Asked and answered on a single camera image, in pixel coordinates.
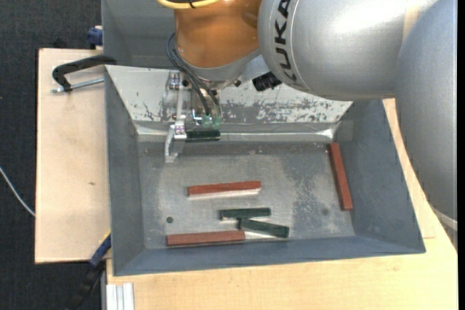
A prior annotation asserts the dark green block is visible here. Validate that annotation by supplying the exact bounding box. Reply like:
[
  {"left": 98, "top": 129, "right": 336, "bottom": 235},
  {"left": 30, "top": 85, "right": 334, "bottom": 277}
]
[
  {"left": 238, "top": 217, "right": 291, "bottom": 239},
  {"left": 185, "top": 129, "right": 222, "bottom": 143},
  {"left": 219, "top": 207, "right": 272, "bottom": 221}
]

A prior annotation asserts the black cylinder on white bracket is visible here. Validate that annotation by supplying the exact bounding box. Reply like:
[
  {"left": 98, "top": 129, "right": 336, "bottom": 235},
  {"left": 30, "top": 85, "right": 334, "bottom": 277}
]
[{"left": 251, "top": 70, "right": 283, "bottom": 92}]

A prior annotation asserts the grey metal bin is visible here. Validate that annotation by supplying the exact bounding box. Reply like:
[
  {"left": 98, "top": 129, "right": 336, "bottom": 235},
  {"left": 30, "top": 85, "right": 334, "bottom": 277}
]
[{"left": 100, "top": 0, "right": 426, "bottom": 277}]

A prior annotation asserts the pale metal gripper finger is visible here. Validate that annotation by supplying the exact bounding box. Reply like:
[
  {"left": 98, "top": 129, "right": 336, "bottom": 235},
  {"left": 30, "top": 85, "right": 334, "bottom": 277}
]
[{"left": 163, "top": 122, "right": 187, "bottom": 164}]

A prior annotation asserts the red-brown flat block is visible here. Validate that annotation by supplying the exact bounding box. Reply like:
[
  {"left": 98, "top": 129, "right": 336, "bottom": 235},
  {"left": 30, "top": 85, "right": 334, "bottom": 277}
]
[
  {"left": 187, "top": 180, "right": 262, "bottom": 197},
  {"left": 328, "top": 142, "right": 354, "bottom": 211},
  {"left": 166, "top": 229, "right": 246, "bottom": 248}
]

